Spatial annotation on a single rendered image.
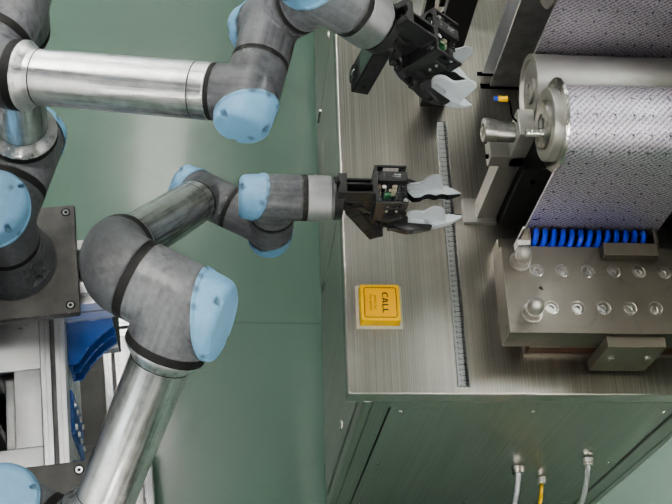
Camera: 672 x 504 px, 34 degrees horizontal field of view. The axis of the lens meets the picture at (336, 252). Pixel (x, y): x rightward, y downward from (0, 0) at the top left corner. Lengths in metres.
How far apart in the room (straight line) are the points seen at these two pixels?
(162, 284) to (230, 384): 1.38
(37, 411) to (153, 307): 0.64
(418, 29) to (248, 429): 1.53
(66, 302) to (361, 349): 0.54
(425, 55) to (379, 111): 0.66
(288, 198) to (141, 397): 0.42
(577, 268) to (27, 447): 1.01
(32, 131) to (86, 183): 1.24
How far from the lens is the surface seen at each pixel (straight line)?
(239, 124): 1.41
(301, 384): 2.86
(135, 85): 1.46
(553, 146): 1.74
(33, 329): 2.15
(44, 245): 2.04
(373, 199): 1.78
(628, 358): 1.95
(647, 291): 1.95
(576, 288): 1.91
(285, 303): 2.94
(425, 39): 1.51
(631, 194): 1.89
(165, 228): 1.68
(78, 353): 2.16
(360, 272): 1.99
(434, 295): 1.99
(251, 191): 1.77
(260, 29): 1.46
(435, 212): 1.80
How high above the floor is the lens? 2.67
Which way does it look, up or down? 62 degrees down
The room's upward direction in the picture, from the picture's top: 11 degrees clockwise
